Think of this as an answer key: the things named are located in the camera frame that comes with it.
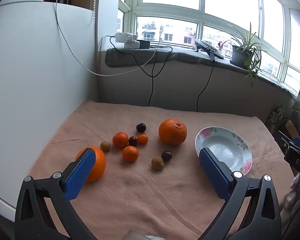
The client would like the white power adapter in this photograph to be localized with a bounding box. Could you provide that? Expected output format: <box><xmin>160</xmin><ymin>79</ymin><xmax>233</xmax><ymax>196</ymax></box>
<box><xmin>115</xmin><ymin>32</ymin><xmax>141</xmax><ymax>49</ymax></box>

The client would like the potted spider plant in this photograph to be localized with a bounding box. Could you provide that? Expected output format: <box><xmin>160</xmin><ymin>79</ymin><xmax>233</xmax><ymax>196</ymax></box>
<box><xmin>218</xmin><ymin>22</ymin><xmax>269</xmax><ymax>88</ymax></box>

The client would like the white floral bowl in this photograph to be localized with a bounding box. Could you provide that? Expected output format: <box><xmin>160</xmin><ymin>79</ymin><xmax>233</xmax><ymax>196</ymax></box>
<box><xmin>195</xmin><ymin>127</ymin><xmax>253</xmax><ymax>176</ymax></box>

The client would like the flat electronic device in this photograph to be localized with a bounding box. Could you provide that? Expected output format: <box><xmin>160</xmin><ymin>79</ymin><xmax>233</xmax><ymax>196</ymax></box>
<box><xmin>194</xmin><ymin>38</ymin><xmax>225</xmax><ymax>60</ymax></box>

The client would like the white cabinet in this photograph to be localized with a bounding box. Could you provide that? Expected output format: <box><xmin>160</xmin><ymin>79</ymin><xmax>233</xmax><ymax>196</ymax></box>
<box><xmin>0</xmin><ymin>1</ymin><xmax>100</xmax><ymax>217</ymax></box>

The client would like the grey windowsill cloth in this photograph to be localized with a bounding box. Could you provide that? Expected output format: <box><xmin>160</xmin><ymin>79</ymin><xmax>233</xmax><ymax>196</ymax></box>
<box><xmin>105</xmin><ymin>44</ymin><xmax>298</xmax><ymax>97</ymax></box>

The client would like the green patterned bag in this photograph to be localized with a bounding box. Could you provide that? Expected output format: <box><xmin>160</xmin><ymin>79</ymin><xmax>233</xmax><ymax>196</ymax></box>
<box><xmin>266</xmin><ymin>105</ymin><xmax>289</xmax><ymax>132</ymax></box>

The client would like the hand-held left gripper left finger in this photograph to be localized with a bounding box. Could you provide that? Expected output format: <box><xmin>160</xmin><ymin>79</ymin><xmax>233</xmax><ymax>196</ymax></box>
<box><xmin>14</xmin><ymin>147</ymin><xmax>98</xmax><ymax>240</ymax></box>

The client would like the pale fuzzy cloth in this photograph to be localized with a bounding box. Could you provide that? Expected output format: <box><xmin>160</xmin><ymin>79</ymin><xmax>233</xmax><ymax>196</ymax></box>
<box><xmin>282</xmin><ymin>174</ymin><xmax>300</xmax><ymax>223</ymax></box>

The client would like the cardboard box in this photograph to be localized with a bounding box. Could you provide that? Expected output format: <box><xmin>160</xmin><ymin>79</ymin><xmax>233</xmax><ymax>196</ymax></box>
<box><xmin>285</xmin><ymin>120</ymin><xmax>299</xmax><ymax>140</ymax></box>

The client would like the black cable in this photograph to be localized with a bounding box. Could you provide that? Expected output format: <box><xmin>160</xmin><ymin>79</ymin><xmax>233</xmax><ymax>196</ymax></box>
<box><xmin>196</xmin><ymin>52</ymin><xmax>215</xmax><ymax>112</ymax></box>
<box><xmin>109</xmin><ymin>35</ymin><xmax>173</xmax><ymax>107</ymax></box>

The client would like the small mandarin orange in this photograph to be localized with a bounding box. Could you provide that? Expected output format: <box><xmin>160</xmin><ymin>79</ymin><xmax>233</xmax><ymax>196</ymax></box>
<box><xmin>112</xmin><ymin>132</ymin><xmax>129</xmax><ymax>148</ymax></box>
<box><xmin>122</xmin><ymin>145</ymin><xmax>139</xmax><ymax>163</ymax></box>

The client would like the large bumpy orange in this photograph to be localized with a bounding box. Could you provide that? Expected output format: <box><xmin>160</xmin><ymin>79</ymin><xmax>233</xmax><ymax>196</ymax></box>
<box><xmin>158</xmin><ymin>118</ymin><xmax>187</xmax><ymax>146</ymax></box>

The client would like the white window frame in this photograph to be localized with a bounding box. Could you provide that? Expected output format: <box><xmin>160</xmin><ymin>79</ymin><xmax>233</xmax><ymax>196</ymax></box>
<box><xmin>117</xmin><ymin>0</ymin><xmax>300</xmax><ymax>96</ymax></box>

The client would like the large smooth orange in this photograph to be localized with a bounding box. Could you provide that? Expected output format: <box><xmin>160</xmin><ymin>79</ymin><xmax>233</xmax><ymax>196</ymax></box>
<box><xmin>75</xmin><ymin>146</ymin><xmax>107</xmax><ymax>182</ymax></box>

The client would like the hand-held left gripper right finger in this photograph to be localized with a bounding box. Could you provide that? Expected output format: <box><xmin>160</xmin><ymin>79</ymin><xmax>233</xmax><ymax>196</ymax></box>
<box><xmin>199</xmin><ymin>147</ymin><xmax>282</xmax><ymax>240</ymax></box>

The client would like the white cable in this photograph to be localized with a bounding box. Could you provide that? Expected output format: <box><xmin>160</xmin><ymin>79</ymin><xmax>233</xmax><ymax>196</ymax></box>
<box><xmin>55</xmin><ymin>1</ymin><xmax>163</xmax><ymax>77</ymax></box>

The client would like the pink blanket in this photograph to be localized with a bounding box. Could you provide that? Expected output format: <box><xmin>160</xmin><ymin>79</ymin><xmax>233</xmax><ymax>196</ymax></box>
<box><xmin>27</xmin><ymin>99</ymin><xmax>294</xmax><ymax>240</ymax></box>

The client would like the white bead cord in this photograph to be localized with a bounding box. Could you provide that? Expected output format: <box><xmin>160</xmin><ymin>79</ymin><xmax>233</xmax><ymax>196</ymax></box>
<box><xmin>93</xmin><ymin>0</ymin><xmax>101</xmax><ymax>22</ymax></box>

